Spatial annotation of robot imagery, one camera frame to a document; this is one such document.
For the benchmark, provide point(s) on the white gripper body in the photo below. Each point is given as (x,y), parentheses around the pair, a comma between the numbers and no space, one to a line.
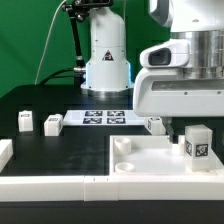
(161,90)

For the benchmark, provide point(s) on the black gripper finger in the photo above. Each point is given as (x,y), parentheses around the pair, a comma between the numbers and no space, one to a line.
(169,125)

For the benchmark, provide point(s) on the white square tabletop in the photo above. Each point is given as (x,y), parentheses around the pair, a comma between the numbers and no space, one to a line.
(152,155)

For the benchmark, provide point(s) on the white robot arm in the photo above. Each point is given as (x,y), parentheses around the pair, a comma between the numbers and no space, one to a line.
(201,23)

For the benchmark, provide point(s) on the white U-shaped fence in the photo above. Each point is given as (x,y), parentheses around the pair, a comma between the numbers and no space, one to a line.
(112,188)

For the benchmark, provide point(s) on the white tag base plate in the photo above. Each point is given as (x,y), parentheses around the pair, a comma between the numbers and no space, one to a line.
(102,118)

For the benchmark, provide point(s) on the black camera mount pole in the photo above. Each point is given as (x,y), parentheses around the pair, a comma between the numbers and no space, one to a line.
(78,11)

